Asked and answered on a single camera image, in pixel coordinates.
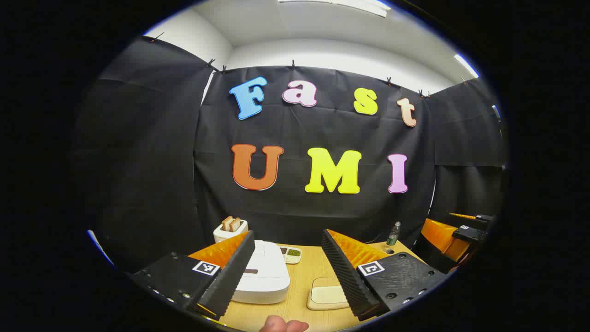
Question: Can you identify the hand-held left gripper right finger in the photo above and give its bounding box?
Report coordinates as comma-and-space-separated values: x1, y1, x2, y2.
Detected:
321, 229, 448, 322

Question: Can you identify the ceiling light panel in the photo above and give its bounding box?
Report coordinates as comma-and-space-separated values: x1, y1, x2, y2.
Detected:
454, 54, 480, 79
278, 0, 390, 18

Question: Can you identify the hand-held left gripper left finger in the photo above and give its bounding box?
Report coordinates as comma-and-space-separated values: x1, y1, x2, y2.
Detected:
131, 231, 255, 321

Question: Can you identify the clear glass tray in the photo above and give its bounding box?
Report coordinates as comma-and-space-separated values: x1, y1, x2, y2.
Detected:
307, 277, 351, 311

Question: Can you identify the white rice cooker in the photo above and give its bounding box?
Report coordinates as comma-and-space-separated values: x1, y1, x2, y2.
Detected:
230, 240, 291, 304

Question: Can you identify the white rice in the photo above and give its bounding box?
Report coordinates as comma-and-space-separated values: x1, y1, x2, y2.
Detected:
312, 286, 347, 305

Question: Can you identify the white toaster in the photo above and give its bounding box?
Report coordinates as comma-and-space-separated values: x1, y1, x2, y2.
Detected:
213, 220, 249, 244

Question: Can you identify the white divided grain dish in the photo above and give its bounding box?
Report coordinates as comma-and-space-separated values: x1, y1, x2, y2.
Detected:
280, 246, 302, 264

